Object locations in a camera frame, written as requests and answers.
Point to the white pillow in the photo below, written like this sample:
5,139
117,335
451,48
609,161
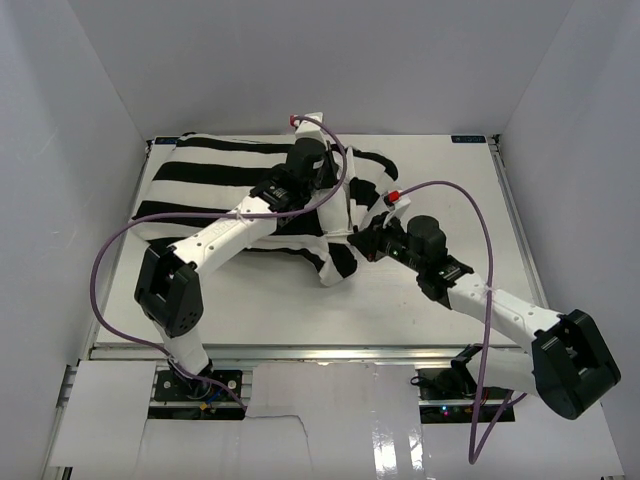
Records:
370,176

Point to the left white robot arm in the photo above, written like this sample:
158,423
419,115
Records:
169,288

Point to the black white striped pillowcase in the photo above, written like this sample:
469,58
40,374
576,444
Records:
205,174

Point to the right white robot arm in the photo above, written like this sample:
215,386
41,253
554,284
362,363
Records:
564,359

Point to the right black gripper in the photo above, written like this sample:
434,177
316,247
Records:
369,242

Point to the left blue corner label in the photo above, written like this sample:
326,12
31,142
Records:
166,140

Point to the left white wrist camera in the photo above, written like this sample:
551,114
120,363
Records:
305,129

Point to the right blue corner label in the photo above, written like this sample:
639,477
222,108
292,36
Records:
468,139

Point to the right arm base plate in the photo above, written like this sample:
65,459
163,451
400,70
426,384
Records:
444,399

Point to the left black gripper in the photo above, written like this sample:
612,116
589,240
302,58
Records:
329,178

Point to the blue corner label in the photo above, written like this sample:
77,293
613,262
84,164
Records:
166,140
468,139

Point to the aluminium table frame rail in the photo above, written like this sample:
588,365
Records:
525,240

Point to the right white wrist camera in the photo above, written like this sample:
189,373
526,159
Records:
397,204

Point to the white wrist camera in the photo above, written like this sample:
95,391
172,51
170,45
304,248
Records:
305,129
397,204

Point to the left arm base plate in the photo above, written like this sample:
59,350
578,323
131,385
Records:
172,399

